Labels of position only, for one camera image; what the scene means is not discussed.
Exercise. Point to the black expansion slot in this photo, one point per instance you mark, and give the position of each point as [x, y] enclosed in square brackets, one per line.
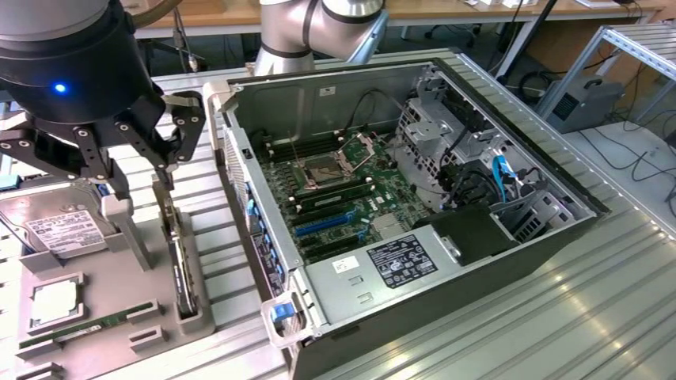
[333, 250]
[319, 215]

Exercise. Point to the blue case latch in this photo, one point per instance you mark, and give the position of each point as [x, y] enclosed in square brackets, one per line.
[281, 312]

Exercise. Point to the thin locking lever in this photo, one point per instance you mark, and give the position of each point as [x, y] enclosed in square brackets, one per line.
[297, 148]

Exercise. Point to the open PC case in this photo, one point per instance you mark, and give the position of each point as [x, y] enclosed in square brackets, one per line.
[475, 301]

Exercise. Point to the hard disk with blue carrier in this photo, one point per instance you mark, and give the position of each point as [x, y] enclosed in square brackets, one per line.
[58, 229]

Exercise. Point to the graphics card with black cooler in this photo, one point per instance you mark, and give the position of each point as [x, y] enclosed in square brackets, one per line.
[185, 277]

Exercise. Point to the silver CPU chip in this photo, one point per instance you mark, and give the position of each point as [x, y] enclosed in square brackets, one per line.
[55, 305]

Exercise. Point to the aluminium frame table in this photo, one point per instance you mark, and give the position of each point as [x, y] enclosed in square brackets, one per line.
[642, 43]

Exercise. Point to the blue slot clip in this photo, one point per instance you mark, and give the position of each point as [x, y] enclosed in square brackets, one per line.
[282, 273]
[275, 253]
[267, 239]
[251, 206]

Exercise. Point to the blue expansion slot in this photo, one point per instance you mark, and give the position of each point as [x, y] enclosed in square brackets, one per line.
[325, 226]

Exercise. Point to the grey equipment box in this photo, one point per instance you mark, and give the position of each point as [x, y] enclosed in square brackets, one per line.
[581, 107]

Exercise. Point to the black RAM slot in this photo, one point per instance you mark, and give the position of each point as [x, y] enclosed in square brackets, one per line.
[283, 156]
[317, 143]
[283, 151]
[317, 138]

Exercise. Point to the metal socket cover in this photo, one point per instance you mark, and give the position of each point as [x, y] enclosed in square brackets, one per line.
[362, 152]

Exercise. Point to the silver chipset heatsink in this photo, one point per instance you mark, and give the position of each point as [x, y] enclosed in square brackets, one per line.
[390, 225]

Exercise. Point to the wooden desk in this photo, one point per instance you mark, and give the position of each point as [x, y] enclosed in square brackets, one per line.
[449, 12]
[222, 16]

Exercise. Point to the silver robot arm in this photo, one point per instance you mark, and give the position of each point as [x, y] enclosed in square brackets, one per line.
[297, 27]

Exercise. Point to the CPU socket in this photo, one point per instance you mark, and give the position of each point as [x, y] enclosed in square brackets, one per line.
[325, 172]

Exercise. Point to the silver power supply unit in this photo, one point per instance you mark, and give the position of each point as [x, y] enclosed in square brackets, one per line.
[349, 293]

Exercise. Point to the installed RAM stick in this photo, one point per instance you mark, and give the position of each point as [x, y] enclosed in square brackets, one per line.
[325, 204]

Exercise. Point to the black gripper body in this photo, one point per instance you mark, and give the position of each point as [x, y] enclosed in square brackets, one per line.
[79, 79]

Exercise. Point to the grey parts rack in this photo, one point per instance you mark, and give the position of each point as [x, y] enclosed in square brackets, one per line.
[122, 281]

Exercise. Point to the silver disk bay cage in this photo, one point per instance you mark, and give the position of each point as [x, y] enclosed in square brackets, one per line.
[423, 130]

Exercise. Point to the green RAM stick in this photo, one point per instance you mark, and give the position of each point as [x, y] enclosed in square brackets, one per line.
[85, 325]

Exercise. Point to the green motherboard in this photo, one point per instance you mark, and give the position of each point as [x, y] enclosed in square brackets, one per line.
[386, 186]

